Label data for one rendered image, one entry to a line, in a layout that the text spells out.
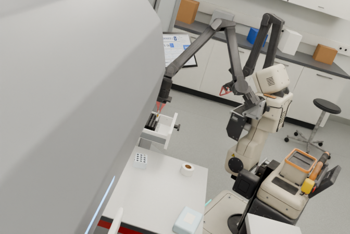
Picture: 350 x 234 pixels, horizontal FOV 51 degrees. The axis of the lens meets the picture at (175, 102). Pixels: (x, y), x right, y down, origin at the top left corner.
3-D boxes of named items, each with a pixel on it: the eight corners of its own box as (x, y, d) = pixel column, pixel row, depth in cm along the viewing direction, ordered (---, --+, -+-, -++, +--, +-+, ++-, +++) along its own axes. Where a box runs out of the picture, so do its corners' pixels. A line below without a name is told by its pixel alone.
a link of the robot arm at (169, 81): (172, 81, 203) (173, 78, 208) (160, 77, 203) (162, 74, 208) (169, 92, 205) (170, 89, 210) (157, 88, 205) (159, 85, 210)
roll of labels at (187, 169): (194, 174, 203) (197, 169, 201) (186, 177, 198) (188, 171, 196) (186, 167, 207) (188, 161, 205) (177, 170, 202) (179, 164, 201)
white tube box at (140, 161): (145, 160, 202) (147, 155, 201) (145, 169, 195) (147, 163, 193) (123, 156, 200) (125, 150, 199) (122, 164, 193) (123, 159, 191)
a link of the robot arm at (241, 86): (236, 14, 207) (233, 20, 217) (212, 17, 207) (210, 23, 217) (249, 91, 202) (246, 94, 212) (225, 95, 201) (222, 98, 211)
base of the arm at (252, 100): (257, 104, 198) (264, 100, 208) (249, 91, 199) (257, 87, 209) (244, 111, 203) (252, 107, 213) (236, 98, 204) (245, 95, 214)
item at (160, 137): (171, 126, 231) (173, 118, 229) (164, 145, 208) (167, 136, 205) (110, 107, 232) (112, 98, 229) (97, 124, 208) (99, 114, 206)
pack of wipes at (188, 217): (182, 211, 172) (185, 204, 171) (201, 221, 170) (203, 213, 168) (171, 231, 159) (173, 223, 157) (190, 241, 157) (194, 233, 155)
